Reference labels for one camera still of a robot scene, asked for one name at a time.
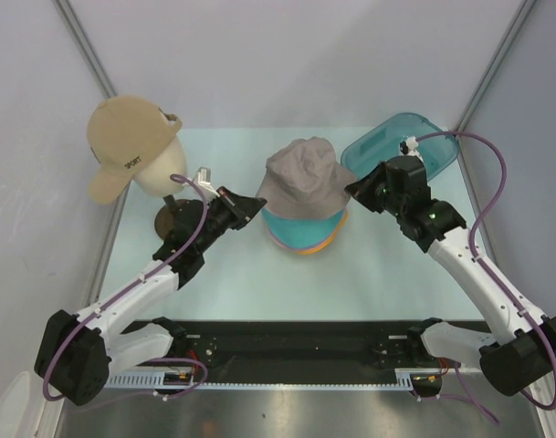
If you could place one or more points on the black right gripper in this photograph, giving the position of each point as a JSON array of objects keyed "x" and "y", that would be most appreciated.
[{"x": 361, "y": 190}]

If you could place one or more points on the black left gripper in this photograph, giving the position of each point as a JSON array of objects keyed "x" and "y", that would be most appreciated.
[{"x": 241, "y": 208}]

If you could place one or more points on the teal hat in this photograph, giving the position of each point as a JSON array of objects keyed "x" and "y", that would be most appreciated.
[{"x": 300, "y": 228}]

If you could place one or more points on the grey hat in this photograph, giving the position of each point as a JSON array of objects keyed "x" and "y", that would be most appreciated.
[{"x": 304, "y": 181}]

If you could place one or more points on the purple hat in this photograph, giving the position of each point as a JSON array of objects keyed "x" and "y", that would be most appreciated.
[{"x": 305, "y": 247}]

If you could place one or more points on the tan baseball cap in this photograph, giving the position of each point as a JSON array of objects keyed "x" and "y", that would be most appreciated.
[{"x": 126, "y": 133}]

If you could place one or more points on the yellow bucket hat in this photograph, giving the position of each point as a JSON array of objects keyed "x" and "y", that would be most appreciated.
[{"x": 310, "y": 237}]

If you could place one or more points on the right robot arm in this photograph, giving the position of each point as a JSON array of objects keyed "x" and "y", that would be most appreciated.
[{"x": 520, "y": 346}]

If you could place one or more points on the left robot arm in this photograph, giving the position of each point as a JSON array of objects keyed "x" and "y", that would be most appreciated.
[{"x": 80, "y": 351}]

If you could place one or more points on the teal plastic bin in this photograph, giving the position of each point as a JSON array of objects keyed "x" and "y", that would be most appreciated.
[{"x": 383, "y": 142}]

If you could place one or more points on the cream mannequin head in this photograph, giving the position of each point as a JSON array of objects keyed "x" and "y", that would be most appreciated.
[{"x": 155, "y": 179}]

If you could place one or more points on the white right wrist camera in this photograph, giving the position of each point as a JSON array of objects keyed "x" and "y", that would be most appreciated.
[{"x": 409, "y": 147}]

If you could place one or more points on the white slotted cable duct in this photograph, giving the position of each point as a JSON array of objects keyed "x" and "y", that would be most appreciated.
[{"x": 341, "y": 376}]

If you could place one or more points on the aluminium corner rail left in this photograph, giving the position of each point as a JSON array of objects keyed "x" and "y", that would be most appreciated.
[{"x": 83, "y": 43}]

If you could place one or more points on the aluminium corner rail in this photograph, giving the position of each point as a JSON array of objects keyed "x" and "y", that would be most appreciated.
[
  {"x": 83, "y": 43},
  {"x": 497, "y": 60}
]

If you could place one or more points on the aluminium corner rail right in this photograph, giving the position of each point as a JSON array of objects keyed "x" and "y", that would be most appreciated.
[{"x": 497, "y": 60}]

